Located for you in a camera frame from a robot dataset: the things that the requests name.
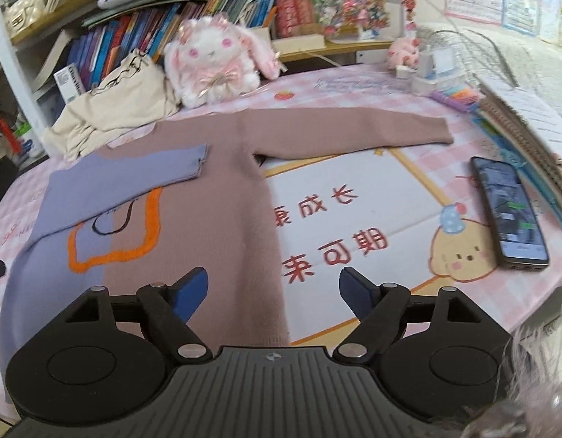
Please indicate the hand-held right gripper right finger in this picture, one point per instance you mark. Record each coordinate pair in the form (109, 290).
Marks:
(356, 294)

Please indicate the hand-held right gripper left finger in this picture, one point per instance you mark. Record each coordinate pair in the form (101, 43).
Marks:
(189, 294)

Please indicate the purple and brown sweater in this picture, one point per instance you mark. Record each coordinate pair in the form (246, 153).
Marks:
(208, 219)

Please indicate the white plastic bottle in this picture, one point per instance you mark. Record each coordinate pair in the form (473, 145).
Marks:
(29, 146)

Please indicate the black smartphone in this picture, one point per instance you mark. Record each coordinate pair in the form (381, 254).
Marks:
(509, 210)

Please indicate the white printed carton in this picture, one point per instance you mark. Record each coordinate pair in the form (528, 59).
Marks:
(70, 84)

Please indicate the cream cloth garment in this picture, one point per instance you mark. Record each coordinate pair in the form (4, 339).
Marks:
(121, 100)

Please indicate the fluffy grey sleeve cuff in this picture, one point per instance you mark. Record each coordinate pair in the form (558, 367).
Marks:
(536, 401)

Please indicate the white bookshelf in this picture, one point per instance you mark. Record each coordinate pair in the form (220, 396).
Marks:
(16, 54)

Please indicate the bundle of coloured pens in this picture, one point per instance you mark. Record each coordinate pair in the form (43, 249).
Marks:
(459, 97)

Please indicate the stack of spiral notebooks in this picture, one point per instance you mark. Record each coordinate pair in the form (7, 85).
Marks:
(527, 132)

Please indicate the white pink plush bunny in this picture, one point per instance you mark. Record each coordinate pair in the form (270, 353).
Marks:
(212, 54)

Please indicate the small pink plush toy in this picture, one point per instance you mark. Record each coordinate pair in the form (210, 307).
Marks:
(404, 52)

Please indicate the white pearl handbag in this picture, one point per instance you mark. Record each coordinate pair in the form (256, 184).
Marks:
(23, 7)

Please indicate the row of colourful books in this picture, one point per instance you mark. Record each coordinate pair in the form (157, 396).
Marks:
(125, 36)

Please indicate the colourful bead flower ornament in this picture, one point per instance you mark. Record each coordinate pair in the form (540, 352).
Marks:
(354, 9)

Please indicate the red book set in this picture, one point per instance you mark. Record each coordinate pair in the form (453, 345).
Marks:
(292, 9)

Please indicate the red ant wall sticker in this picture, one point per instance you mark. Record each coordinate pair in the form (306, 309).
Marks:
(409, 2)

